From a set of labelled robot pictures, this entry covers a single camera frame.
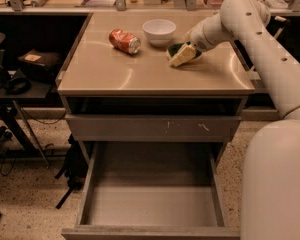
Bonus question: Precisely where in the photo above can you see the black bag on shelf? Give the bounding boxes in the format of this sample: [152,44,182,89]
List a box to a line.
[18,49,63,84]

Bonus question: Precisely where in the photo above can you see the black side table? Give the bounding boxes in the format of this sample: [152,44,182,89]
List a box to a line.
[0,32,54,169]

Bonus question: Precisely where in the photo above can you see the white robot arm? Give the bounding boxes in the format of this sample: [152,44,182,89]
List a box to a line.
[169,0,300,240]

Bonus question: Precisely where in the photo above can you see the red soda can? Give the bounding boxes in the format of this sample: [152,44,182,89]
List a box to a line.
[109,29,141,55]

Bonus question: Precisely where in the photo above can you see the green yellow sponge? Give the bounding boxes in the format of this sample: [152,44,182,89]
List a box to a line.
[166,43,202,63]

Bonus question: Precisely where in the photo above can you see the closed grey upper drawer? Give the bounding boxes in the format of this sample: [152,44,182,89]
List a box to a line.
[66,114,240,142]

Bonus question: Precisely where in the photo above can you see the black headphones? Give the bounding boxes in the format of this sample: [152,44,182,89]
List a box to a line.
[0,66,31,94]

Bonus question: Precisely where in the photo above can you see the white bowl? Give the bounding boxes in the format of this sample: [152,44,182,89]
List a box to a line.
[143,19,176,47]

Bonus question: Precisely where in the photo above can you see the grey drawer cabinet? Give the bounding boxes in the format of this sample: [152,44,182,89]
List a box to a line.
[55,9,257,165]

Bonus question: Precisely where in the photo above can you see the open grey middle drawer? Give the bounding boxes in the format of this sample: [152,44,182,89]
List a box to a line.
[61,142,240,240]

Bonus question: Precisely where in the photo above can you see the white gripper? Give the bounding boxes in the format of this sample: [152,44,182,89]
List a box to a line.
[169,15,223,67]

